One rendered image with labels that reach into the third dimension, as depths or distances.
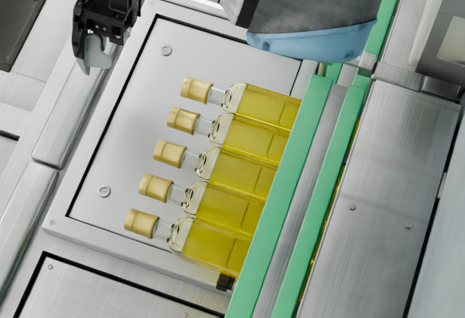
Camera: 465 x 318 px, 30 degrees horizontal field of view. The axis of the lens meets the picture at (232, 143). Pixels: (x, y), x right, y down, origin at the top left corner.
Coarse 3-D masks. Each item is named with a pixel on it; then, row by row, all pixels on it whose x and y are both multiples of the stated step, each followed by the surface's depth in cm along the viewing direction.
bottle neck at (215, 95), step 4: (212, 88) 136; (216, 88) 136; (220, 88) 136; (208, 92) 135; (212, 92) 135; (216, 92) 135; (220, 92) 135; (224, 92) 135; (208, 96) 135; (212, 96) 135; (216, 96) 135; (220, 96) 135; (208, 100) 136; (212, 100) 136; (216, 100) 135; (220, 100) 135; (216, 104) 136; (220, 104) 136
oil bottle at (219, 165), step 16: (208, 160) 129; (224, 160) 129; (240, 160) 129; (256, 160) 129; (208, 176) 128; (224, 176) 128; (240, 176) 128; (256, 176) 128; (272, 176) 128; (256, 192) 127; (336, 192) 127
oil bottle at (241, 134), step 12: (216, 120) 132; (228, 120) 131; (240, 120) 131; (252, 120) 131; (216, 132) 131; (228, 132) 131; (240, 132) 131; (252, 132) 130; (264, 132) 130; (276, 132) 130; (288, 132) 130; (216, 144) 131; (228, 144) 130; (240, 144) 130; (252, 144) 130; (264, 144) 130; (276, 144) 130; (252, 156) 130; (264, 156) 129; (276, 156) 129
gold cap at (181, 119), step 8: (176, 112) 133; (184, 112) 133; (192, 112) 134; (168, 120) 133; (176, 120) 133; (184, 120) 133; (192, 120) 133; (176, 128) 134; (184, 128) 133; (192, 128) 133
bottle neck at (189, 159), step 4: (184, 152) 131; (188, 152) 131; (192, 152) 131; (184, 156) 131; (188, 156) 131; (192, 156) 131; (196, 156) 131; (184, 160) 131; (188, 160) 131; (192, 160) 131; (196, 160) 130; (180, 164) 131; (184, 164) 131; (188, 164) 131; (192, 164) 131; (188, 168) 131; (192, 168) 131
